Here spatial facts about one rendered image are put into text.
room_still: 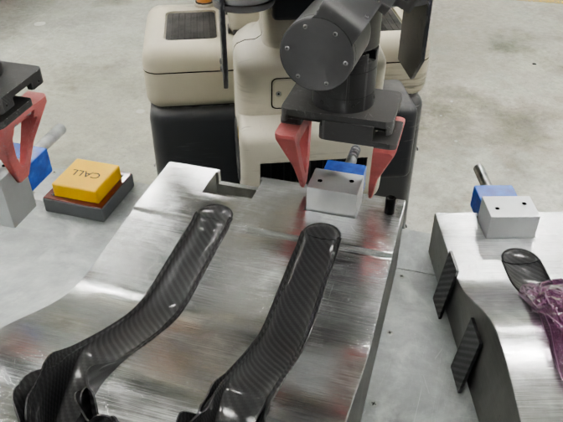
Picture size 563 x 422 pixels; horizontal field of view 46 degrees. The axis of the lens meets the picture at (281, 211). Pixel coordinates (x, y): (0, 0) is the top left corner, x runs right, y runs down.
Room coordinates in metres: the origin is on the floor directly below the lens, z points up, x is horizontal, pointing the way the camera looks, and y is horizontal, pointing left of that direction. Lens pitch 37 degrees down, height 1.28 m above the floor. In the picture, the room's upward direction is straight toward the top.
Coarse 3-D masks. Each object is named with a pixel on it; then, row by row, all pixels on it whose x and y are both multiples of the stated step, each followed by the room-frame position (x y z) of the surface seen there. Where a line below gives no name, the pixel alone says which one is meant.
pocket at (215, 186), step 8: (216, 176) 0.59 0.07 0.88; (208, 184) 0.57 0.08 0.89; (216, 184) 0.59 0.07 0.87; (224, 184) 0.59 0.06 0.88; (232, 184) 0.59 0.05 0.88; (240, 184) 0.59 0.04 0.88; (208, 192) 0.57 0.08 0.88; (216, 192) 0.59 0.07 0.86; (224, 192) 0.59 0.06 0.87; (232, 192) 0.59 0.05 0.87; (240, 192) 0.59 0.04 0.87; (248, 192) 0.58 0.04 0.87
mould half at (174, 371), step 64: (192, 192) 0.56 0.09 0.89; (256, 192) 0.56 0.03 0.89; (128, 256) 0.46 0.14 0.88; (256, 256) 0.46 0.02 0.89; (384, 256) 0.46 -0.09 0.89; (64, 320) 0.36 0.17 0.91; (192, 320) 0.38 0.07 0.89; (256, 320) 0.38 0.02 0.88; (320, 320) 0.38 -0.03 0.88; (384, 320) 0.46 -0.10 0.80; (0, 384) 0.28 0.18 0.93; (128, 384) 0.28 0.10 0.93; (192, 384) 0.28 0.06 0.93; (320, 384) 0.30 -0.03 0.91
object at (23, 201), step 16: (64, 128) 0.60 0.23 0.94; (16, 144) 0.55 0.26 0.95; (48, 144) 0.57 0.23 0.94; (0, 160) 0.51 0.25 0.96; (32, 160) 0.53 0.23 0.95; (48, 160) 0.54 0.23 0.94; (0, 176) 0.48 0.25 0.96; (32, 176) 0.52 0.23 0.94; (0, 192) 0.47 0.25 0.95; (16, 192) 0.49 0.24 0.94; (32, 192) 0.51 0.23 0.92; (0, 208) 0.48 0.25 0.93; (16, 208) 0.48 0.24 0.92; (32, 208) 0.50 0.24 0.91; (0, 224) 0.48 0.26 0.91; (16, 224) 0.48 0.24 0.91
